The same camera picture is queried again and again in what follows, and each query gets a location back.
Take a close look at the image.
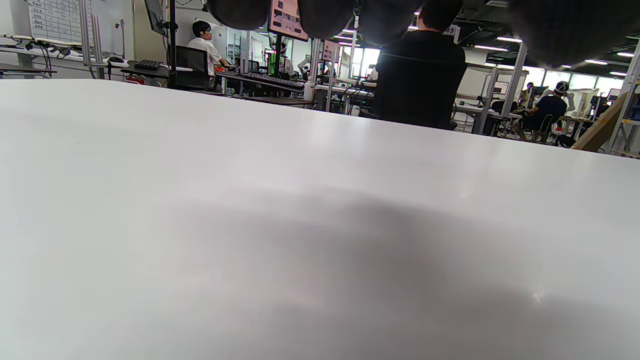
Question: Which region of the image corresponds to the person's left hand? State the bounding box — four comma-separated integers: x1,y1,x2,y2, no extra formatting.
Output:
206,0,640,69

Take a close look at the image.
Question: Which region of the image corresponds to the white wall chart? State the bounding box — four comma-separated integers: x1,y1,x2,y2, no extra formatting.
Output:
27,0,85,45

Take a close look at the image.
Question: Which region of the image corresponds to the black monitor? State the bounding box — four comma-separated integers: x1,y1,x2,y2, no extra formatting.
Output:
144,0,167,37

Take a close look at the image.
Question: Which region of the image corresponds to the hanging display screen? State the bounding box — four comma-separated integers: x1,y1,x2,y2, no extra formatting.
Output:
268,0,310,42

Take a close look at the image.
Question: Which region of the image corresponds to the brown side table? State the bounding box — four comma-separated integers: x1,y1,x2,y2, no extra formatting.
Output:
244,96,318,108

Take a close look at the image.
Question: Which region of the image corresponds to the wooden board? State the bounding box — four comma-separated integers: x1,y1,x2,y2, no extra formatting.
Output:
571,91,630,152

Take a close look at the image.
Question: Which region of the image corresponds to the white metal frame desk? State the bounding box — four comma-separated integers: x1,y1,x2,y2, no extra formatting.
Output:
452,65,525,136

